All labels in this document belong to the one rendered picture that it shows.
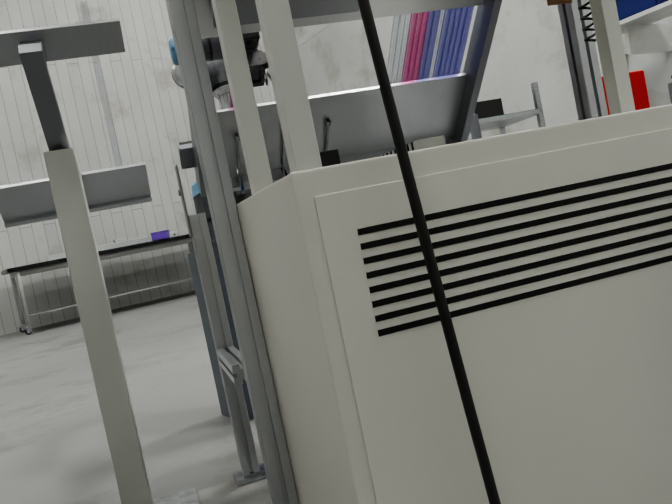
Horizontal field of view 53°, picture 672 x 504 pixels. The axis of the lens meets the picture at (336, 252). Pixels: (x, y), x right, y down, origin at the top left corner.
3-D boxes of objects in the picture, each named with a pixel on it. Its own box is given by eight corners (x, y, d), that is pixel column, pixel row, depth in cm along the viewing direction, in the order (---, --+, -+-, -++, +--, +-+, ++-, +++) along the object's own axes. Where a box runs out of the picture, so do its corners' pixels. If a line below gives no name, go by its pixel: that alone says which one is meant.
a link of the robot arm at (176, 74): (165, 65, 231) (166, 27, 183) (197, 60, 233) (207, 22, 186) (172, 99, 232) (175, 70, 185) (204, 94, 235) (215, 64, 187)
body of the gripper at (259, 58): (269, 87, 180) (257, 54, 185) (271, 63, 172) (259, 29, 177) (241, 91, 177) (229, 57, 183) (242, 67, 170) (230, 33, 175)
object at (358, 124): (207, 185, 161) (204, 176, 163) (455, 140, 180) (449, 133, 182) (200, 118, 148) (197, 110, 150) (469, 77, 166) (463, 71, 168)
